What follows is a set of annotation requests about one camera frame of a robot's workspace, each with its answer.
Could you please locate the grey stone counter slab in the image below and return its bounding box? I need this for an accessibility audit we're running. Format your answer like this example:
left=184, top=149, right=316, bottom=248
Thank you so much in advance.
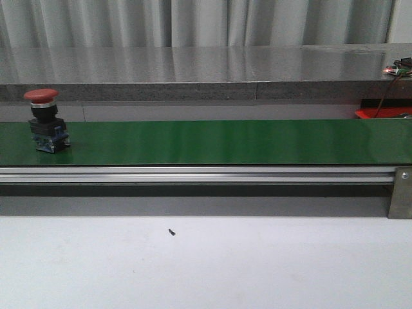
left=1, top=44, right=411, bottom=102

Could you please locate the green conveyor belt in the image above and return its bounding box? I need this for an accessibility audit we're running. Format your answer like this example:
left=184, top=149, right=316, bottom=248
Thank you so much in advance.
left=1, top=118, right=411, bottom=166

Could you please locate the red plastic tray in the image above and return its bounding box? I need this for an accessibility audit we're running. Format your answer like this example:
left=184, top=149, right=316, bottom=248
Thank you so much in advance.
left=355, top=107, right=411, bottom=119

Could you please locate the small green circuit board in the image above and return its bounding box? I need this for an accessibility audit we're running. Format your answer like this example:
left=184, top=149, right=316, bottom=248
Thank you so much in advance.
left=382, top=57, right=412, bottom=76

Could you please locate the grey pleated curtain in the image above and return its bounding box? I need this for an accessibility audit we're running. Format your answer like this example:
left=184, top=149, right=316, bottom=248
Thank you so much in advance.
left=1, top=1, right=394, bottom=48

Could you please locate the aluminium conveyor side rail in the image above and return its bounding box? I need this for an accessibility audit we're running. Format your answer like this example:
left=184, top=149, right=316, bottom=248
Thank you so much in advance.
left=1, top=166, right=397, bottom=183

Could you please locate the steel conveyor support bracket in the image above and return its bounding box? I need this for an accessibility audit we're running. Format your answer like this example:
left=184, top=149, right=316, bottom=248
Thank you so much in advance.
left=388, top=167, right=412, bottom=219

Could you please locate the red and black wire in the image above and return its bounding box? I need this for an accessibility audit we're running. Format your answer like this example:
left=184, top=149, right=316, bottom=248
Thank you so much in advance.
left=374, top=71, right=403, bottom=119

